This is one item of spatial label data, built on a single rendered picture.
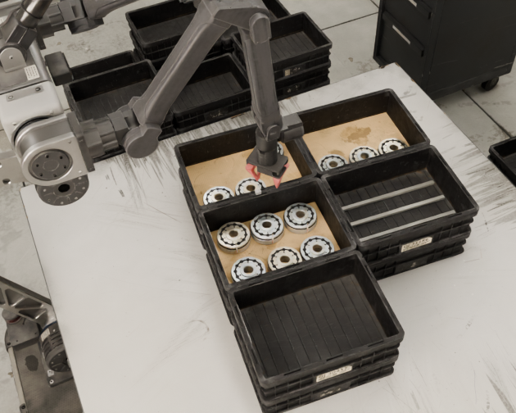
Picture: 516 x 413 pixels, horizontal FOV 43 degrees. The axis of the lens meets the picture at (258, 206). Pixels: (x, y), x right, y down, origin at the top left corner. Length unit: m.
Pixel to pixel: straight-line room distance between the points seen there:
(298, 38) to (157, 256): 1.55
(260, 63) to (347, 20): 2.87
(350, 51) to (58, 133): 2.84
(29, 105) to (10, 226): 1.92
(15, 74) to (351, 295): 1.07
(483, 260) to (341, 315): 0.57
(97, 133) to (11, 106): 0.19
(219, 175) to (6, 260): 1.38
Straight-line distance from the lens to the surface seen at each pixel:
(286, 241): 2.03
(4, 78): 1.62
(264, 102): 1.60
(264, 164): 1.78
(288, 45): 3.30
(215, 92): 3.23
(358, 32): 4.24
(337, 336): 1.86
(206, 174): 2.23
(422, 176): 2.25
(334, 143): 2.31
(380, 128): 2.38
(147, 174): 2.44
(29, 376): 2.63
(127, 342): 2.05
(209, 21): 1.34
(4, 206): 3.49
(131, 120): 1.51
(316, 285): 1.94
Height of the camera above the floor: 2.46
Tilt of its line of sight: 50 degrees down
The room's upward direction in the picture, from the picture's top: 3 degrees counter-clockwise
